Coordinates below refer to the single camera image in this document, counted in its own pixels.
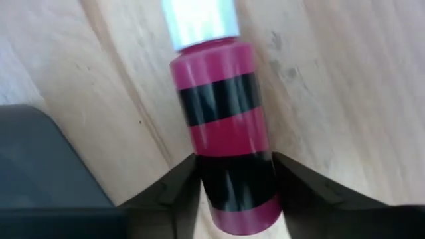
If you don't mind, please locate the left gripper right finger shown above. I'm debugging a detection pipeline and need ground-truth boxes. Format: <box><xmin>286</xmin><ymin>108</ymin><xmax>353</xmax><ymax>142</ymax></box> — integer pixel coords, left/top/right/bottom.
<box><xmin>271</xmin><ymin>151</ymin><xmax>383</xmax><ymax>239</ymax></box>

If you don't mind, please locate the tall grey translucent bin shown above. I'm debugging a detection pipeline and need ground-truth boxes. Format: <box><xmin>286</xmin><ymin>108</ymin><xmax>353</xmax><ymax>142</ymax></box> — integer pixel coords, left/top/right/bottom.
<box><xmin>0</xmin><ymin>104</ymin><xmax>116</xmax><ymax>209</ymax></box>

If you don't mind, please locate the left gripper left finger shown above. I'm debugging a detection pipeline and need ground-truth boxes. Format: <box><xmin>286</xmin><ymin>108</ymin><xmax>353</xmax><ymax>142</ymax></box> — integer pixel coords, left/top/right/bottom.
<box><xmin>118</xmin><ymin>153</ymin><xmax>203</xmax><ymax>239</ymax></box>

